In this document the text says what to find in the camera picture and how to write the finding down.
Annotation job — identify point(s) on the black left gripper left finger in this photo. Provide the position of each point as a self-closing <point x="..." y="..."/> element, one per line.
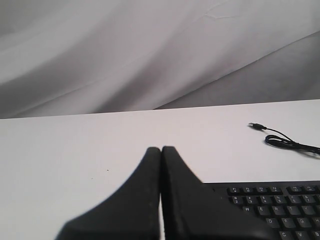
<point x="130" y="213"/>

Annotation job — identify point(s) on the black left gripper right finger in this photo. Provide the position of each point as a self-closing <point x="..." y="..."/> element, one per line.
<point x="193" y="211"/>

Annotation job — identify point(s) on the black acer keyboard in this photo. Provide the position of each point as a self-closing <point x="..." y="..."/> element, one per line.
<point x="291" y="208"/>

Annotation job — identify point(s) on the grey backdrop cloth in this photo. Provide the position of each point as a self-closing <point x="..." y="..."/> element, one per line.
<point x="66" y="57"/>

